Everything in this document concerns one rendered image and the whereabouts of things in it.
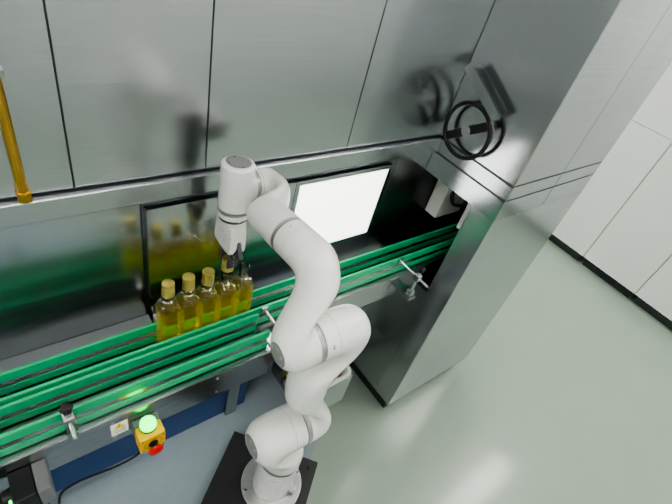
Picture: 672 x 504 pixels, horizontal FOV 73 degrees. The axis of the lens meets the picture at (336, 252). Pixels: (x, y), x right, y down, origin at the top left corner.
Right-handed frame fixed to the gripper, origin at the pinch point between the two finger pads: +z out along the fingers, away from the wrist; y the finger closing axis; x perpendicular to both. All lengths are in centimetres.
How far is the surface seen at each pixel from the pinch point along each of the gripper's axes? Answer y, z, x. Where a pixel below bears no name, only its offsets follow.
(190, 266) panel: -11.9, 12.1, -6.2
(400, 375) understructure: 18, 100, 97
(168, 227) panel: -11.7, -5.3, -12.9
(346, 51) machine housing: -16, -52, 38
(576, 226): -29, 107, 371
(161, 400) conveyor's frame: 15.9, 32.9, -25.1
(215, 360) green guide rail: 13.5, 27.5, -8.3
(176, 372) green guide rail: 14.0, 25.0, -20.2
